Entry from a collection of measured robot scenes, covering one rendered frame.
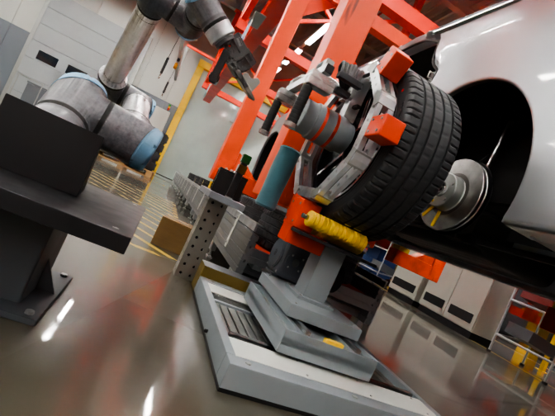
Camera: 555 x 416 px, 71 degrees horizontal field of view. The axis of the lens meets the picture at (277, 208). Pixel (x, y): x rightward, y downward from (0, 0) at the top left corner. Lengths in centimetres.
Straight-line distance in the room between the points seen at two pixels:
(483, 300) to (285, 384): 538
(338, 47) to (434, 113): 78
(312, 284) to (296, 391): 48
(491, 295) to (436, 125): 517
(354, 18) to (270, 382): 164
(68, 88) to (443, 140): 114
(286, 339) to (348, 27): 146
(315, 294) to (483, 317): 503
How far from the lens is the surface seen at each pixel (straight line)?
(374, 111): 131
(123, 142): 127
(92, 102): 128
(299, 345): 129
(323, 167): 175
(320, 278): 153
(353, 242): 144
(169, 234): 245
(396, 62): 144
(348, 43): 205
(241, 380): 111
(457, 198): 170
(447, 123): 143
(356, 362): 141
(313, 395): 120
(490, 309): 648
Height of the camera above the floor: 48
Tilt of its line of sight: 1 degrees up
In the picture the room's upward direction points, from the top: 25 degrees clockwise
